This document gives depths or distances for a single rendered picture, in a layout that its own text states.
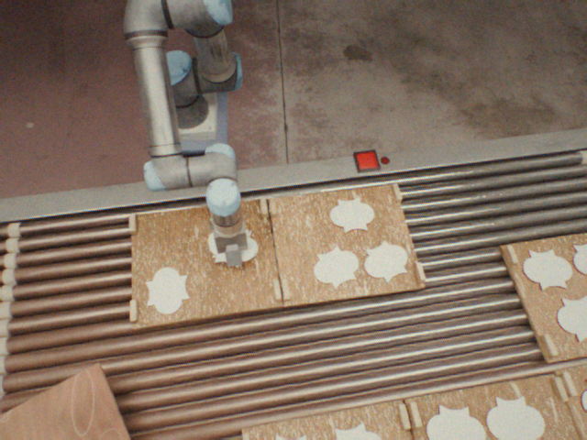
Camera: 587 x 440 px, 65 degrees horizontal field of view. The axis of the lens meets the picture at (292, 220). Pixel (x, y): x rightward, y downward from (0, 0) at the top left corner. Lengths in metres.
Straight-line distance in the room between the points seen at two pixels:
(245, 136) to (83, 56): 1.22
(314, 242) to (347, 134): 1.51
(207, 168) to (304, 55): 2.17
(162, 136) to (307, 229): 0.52
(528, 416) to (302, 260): 0.71
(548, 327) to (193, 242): 1.03
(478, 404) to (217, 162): 0.90
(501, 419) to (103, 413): 0.96
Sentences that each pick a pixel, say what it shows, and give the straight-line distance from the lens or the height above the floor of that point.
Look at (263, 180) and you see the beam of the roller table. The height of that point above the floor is 0.92.
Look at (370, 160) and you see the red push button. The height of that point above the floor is 0.93.
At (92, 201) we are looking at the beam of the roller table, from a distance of 1.57.
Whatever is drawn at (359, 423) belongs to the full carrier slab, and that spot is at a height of 0.94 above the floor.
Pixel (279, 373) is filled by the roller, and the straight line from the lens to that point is 1.29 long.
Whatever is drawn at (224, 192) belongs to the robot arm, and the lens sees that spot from 1.06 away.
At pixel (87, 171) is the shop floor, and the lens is 2.82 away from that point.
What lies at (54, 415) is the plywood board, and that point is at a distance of 1.25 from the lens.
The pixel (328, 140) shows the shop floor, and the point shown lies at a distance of 2.77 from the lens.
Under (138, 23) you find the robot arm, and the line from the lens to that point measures 1.16.
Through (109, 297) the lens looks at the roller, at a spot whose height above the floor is 0.92.
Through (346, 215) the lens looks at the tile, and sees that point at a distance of 1.43.
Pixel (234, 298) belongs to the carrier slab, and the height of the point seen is 0.94.
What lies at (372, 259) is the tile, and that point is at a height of 0.95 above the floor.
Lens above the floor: 2.19
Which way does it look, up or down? 62 degrees down
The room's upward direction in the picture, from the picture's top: 5 degrees clockwise
